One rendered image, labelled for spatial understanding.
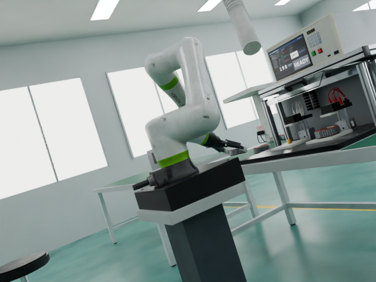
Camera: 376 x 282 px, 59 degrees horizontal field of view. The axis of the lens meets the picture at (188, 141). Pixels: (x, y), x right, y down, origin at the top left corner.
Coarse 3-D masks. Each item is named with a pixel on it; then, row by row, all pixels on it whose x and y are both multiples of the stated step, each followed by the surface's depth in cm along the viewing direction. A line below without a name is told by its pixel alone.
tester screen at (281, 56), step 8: (296, 40) 172; (280, 48) 182; (288, 48) 178; (296, 48) 174; (272, 56) 188; (280, 56) 183; (288, 56) 179; (272, 64) 190; (280, 64) 185; (288, 64) 180; (280, 72) 186
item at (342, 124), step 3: (342, 120) 163; (345, 120) 160; (348, 120) 159; (351, 120) 160; (354, 120) 161; (336, 123) 164; (339, 123) 163; (342, 123) 162; (345, 123) 160; (354, 123) 161; (342, 126) 162; (345, 126) 161; (351, 126) 159; (354, 126) 160; (342, 129) 162; (345, 129) 161; (348, 129) 160
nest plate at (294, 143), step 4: (296, 140) 182; (300, 140) 174; (304, 140) 172; (308, 140) 173; (284, 144) 181; (288, 144) 174; (292, 144) 168; (296, 144) 168; (272, 148) 180; (276, 148) 176; (280, 148) 173; (284, 148) 171
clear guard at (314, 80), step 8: (352, 64) 151; (320, 72) 139; (328, 72) 152; (312, 80) 141; (320, 80) 136; (296, 88) 148; (304, 88) 142; (312, 88) 138; (280, 96) 155; (288, 96) 150
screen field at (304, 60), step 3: (303, 57) 171; (306, 57) 170; (294, 60) 176; (297, 60) 175; (300, 60) 173; (303, 60) 172; (306, 60) 170; (309, 60) 169; (294, 63) 177; (297, 63) 175; (300, 63) 174; (303, 63) 172; (306, 63) 171; (309, 63) 169; (294, 66) 177; (297, 66) 176; (300, 66) 174; (303, 66) 173
